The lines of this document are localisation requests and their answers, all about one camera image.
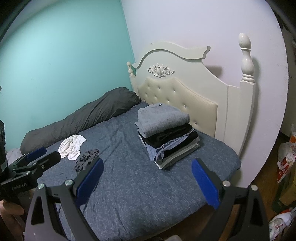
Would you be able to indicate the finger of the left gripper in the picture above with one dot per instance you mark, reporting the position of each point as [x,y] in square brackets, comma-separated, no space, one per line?
[29,157]
[37,169]

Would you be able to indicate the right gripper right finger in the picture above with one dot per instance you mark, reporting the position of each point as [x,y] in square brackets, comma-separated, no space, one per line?
[251,221]

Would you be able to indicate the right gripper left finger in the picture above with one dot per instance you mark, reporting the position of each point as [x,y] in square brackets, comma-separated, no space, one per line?
[43,221]

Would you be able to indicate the grey quilted sweatshirt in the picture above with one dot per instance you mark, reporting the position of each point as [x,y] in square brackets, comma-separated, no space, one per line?
[159,117]

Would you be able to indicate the person's left hand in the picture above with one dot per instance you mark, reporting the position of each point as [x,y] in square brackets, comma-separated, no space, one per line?
[9,213]

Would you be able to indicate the light grey blanket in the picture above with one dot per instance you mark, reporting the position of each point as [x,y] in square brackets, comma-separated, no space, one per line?
[13,154]

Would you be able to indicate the long dark grey pillow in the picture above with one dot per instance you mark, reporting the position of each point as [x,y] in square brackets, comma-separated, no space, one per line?
[111,104]

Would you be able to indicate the white t-shirt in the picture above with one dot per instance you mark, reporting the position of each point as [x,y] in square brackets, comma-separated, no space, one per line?
[70,147]

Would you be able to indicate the dark grey thin garment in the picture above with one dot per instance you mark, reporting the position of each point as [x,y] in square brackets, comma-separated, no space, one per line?
[88,157]

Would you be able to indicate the plastic bags beside bed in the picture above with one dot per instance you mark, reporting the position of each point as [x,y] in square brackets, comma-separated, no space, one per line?
[285,200]

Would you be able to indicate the blue patterned bed sheet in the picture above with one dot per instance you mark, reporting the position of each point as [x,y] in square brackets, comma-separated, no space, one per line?
[133,197]

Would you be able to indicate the cream tufted headboard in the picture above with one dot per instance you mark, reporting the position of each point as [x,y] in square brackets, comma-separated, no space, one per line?
[174,75]

